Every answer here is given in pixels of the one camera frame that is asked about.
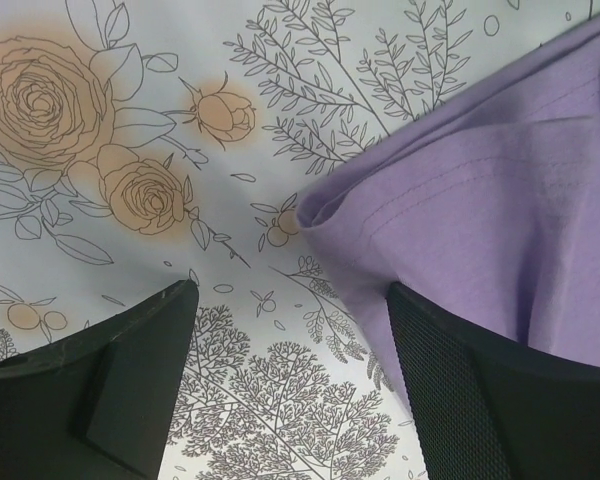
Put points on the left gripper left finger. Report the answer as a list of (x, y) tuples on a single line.
[(98, 404)]

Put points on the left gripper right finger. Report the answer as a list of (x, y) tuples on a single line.
[(486, 407)]

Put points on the floral patterned table mat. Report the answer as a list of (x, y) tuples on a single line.
[(143, 142)]

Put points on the purple t shirt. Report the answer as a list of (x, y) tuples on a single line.
[(489, 207)]

